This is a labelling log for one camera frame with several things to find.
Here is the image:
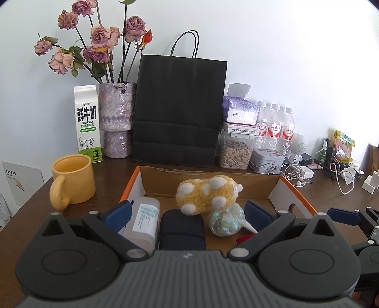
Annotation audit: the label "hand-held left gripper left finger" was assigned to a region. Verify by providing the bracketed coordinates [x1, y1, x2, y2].
[41, 200, 151, 262]

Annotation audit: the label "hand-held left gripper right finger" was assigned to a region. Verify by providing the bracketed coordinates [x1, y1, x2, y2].
[226, 199, 331, 262]

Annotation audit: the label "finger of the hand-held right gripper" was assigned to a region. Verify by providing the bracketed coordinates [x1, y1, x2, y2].
[351, 235, 379, 259]
[327, 207, 379, 236]

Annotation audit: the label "clear plastic case white label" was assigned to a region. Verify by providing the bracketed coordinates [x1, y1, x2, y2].
[118, 197, 161, 257]

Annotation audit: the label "red rose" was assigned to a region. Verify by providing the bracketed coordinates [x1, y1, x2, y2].
[236, 233, 256, 245]

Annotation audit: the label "iridescent film ball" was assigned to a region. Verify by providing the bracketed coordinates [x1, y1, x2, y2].
[210, 204, 247, 237]

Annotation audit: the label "orange-edged cardboard box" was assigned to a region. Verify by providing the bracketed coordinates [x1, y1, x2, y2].
[118, 165, 318, 253]

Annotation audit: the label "yellow spotted plush toy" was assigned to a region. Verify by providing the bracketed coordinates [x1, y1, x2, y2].
[175, 174, 244, 215]

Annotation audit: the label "dark blue pouch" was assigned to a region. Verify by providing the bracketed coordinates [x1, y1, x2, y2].
[158, 209, 207, 252]

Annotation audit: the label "person's right hand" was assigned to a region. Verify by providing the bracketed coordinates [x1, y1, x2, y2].
[352, 291, 379, 308]

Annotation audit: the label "white earphones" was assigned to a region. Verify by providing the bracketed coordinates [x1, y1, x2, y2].
[280, 163, 313, 187]

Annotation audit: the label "patterned tin box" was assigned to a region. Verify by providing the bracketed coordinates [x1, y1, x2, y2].
[249, 148, 285, 175]

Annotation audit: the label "yellow mug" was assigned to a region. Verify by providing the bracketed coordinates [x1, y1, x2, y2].
[49, 154, 96, 211]

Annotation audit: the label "clear jar of seeds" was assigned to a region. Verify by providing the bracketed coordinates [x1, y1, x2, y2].
[217, 130, 255, 170]

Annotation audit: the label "green spray bottle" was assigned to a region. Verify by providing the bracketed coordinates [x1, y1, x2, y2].
[318, 139, 329, 165]

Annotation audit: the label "brown wooden board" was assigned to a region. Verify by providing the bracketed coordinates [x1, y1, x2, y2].
[367, 143, 379, 175]

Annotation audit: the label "yellow snack packet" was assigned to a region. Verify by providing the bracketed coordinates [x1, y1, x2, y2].
[334, 130, 356, 162]

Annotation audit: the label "white round robot speaker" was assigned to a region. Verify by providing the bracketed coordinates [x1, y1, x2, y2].
[288, 134, 309, 163]

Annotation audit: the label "flat white box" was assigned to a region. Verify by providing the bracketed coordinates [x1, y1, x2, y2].
[222, 121, 261, 139]

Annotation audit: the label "white green milk carton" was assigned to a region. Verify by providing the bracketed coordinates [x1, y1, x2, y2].
[73, 85, 104, 163]

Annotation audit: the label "purple vase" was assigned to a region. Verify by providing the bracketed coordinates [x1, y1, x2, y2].
[98, 82, 137, 159]

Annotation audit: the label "white paper card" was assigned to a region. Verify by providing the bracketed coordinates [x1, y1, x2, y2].
[0, 161, 45, 217]

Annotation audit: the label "purple tissue pack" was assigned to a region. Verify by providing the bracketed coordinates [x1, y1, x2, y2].
[222, 83, 261, 126]

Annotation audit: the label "black paper bag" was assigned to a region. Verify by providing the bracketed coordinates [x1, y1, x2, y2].
[132, 30, 228, 169]

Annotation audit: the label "dried pink rose bouquet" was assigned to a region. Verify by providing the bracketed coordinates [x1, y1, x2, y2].
[34, 0, 153, 84]

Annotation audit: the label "white cable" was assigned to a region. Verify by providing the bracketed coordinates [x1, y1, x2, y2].
[329, 161, 360, 195]

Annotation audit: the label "white wall charger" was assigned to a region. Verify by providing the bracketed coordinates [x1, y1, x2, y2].
[361, 170, 379, 195]

